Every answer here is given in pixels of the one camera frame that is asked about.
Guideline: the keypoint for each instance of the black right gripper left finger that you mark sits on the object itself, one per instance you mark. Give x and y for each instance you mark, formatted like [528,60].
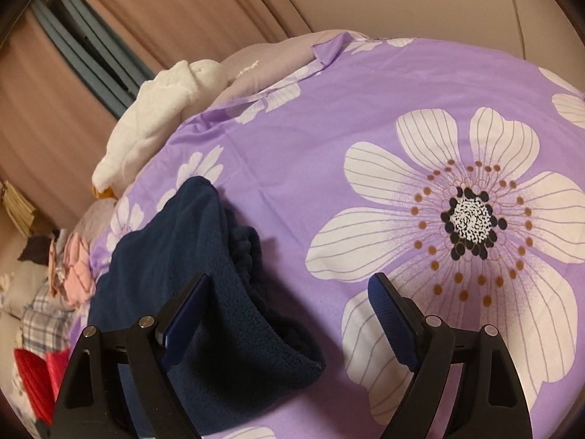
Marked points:
[92,402]

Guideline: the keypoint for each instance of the navy blue fleece garment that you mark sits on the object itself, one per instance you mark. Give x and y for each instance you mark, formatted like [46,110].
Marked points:
[244,356]

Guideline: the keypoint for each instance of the pink folded clothes pile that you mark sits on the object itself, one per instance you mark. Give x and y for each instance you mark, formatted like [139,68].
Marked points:
[69,272]

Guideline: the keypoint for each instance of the red cloth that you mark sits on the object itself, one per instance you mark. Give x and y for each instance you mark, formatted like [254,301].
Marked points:
[42,378]

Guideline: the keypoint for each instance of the purple floral duvet cover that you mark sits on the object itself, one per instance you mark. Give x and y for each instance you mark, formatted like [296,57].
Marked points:
[455,171]

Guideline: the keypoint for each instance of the pink beige curtain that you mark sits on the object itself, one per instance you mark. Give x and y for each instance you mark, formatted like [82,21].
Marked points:
[54,129]

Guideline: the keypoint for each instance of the white plush goose toy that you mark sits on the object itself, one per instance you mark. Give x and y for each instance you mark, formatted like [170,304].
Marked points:
[161,105]

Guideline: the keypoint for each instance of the teal window curtain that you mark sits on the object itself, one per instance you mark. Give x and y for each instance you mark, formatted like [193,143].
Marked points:
[98,56]

